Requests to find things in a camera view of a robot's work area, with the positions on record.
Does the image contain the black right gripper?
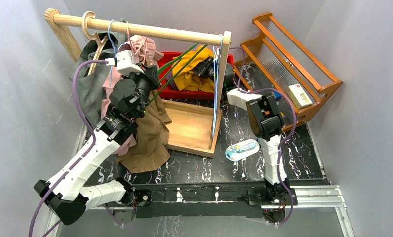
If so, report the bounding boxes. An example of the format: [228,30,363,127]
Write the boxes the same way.
[189,56,223,88]

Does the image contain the light blue wire hanger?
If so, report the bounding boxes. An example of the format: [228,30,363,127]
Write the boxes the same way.
[211,34,223,138]

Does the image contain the green plastic hanger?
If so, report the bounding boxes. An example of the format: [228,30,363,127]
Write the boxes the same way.
[150,43,208,103]

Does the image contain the yellow pleated skirt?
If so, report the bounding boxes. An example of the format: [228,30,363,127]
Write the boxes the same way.
[172,45,215,93]

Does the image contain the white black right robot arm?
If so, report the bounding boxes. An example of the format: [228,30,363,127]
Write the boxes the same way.
[225,86,296,207]

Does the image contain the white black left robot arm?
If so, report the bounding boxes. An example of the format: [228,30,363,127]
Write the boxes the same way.
[34,63,160,225]

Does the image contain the wooden clothes hanger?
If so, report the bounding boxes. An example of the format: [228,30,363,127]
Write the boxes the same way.
[81,11,108,60]

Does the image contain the red plastic bin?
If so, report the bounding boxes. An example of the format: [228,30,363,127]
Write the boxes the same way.
[158,51,235,100]

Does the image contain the pink garment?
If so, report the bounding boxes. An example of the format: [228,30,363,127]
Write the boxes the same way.
[101,38,163,155]

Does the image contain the grey garment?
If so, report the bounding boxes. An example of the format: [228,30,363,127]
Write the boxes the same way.
[69,40,111,127]

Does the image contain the wooden clothes rack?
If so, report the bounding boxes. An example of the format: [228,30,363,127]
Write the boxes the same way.
[44,8,231,158]

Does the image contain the brown garment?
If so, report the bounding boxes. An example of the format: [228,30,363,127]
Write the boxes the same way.
[116,91,172,173]

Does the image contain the orange wooden shoe rack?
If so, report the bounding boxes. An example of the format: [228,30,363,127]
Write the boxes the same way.
[234,13,343,126]

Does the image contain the white blister pack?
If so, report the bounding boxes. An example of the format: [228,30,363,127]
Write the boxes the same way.
[225,139,260,162]

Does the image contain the small white box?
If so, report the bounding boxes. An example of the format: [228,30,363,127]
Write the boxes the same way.
[287,84,313,109]

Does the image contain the pink wire hanger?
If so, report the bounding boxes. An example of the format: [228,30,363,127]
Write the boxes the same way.
[126,22,152,66]

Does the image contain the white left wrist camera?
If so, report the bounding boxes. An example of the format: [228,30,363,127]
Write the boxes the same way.
[105,50,144,76]

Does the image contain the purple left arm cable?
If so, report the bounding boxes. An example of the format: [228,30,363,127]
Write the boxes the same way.
[28,59,116,237]

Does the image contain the blue wire hanger left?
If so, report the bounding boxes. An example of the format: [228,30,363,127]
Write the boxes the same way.
[107,19,134,88]

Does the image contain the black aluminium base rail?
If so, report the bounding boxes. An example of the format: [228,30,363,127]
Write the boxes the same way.
[46,180,348,237]

